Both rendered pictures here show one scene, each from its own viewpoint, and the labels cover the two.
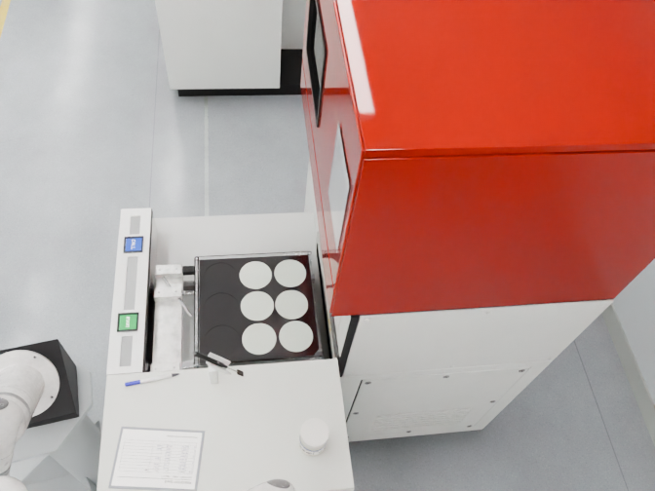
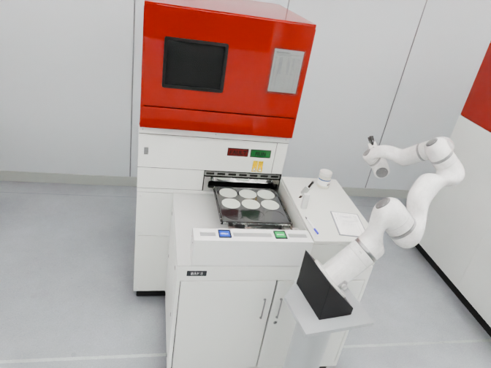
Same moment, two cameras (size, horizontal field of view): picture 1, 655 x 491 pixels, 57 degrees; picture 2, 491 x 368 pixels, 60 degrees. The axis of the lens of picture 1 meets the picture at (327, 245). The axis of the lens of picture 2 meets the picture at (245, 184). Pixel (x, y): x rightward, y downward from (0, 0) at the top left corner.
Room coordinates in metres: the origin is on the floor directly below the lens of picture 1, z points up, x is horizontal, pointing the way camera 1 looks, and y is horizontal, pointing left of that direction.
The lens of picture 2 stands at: (0.91, 2.14, 2.06)
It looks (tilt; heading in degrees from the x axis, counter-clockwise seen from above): 28 degrees down; 269
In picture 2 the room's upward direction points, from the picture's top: 10 degrees clockwise
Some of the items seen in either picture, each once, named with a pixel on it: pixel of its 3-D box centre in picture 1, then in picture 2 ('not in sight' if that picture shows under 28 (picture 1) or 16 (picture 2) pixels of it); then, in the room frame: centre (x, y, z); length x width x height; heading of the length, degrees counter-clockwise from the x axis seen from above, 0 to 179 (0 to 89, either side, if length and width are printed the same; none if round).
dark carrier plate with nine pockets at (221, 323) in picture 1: (257, 306); (250, 204); (0.83, 0.18, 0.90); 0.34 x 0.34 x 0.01; 14
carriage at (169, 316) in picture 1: (169, 321); not in sight; (0.75, 0.43, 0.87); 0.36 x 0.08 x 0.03; 14
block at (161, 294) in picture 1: (168, 293); not in sight; (0.83, 0.45, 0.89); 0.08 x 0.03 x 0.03; 104
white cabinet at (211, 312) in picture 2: not in sight; (253, 286); (0.73, 0.26, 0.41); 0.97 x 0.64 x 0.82; 14
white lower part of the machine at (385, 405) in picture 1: (398, 311); (197, 219); (1.16, -0.32, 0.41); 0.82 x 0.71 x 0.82; 14
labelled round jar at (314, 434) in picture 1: (313, 436); (324, 178); (0.44, -0.04, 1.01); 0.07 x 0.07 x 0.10
